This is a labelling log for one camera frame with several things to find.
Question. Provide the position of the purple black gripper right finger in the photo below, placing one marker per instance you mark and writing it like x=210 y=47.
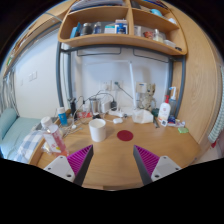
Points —
x=152 y=167

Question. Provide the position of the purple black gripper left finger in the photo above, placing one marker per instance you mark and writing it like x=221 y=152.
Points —
x=74 y=167

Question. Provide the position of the clear plastic water bottle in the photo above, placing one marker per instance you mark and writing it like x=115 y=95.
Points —
x=53 y=137

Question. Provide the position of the round red coaster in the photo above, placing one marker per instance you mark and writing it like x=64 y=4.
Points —
x=125 y=135

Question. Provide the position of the green sticky note pad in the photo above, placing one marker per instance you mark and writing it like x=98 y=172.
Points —
x=183 y=130

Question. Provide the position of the blue checkered blanket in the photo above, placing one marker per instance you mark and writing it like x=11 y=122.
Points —
x=28 y=146

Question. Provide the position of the blue white can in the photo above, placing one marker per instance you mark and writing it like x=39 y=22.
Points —
x=62 y=116

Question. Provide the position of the white computer mouse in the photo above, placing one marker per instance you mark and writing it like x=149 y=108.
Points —
x=117 y=120

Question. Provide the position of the white lotion pump bottle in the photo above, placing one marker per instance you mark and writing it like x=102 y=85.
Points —
x=164 y=110

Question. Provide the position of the white desk lamp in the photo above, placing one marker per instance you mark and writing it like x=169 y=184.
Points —
x=117 y=86

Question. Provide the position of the stainless steel cup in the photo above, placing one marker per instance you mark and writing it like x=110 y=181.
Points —
x=95 y=105

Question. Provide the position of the white power adapter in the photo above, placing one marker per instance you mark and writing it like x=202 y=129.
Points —
x=105 y=107

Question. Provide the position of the clear spray bottle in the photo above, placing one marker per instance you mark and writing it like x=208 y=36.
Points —
x=172 y=100

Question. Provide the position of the light green bed mattress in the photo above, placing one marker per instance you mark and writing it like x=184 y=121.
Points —
x=13 y=130

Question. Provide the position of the small groot figurine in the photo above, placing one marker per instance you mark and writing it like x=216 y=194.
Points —
x=149 y=101

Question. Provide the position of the wooden wall shelf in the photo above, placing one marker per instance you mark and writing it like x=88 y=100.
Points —
x=147 y=24

